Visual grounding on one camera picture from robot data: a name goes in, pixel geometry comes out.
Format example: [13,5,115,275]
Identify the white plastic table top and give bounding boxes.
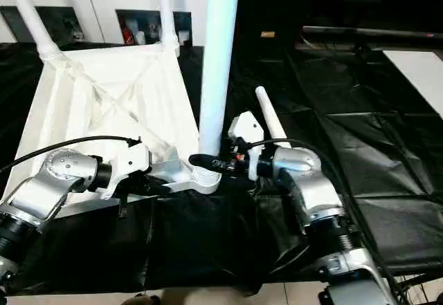
[2,41,224,221]

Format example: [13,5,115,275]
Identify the white flat board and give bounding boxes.
[382,49,443,118]

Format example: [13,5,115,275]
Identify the dark cabinet with yellow label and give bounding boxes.
[208,0,443,51]

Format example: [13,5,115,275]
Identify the white plastic table leg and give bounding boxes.
[1,0,69,65]
[254,86,291,150]
[155,0,182,55]
[190,0,242,187]

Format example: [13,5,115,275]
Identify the black horizontal bar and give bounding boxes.
[302,26,443,43]

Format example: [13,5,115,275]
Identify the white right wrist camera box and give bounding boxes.
[228,111,266,183]

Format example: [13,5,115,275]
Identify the black work mat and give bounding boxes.
[0,41,443,295]

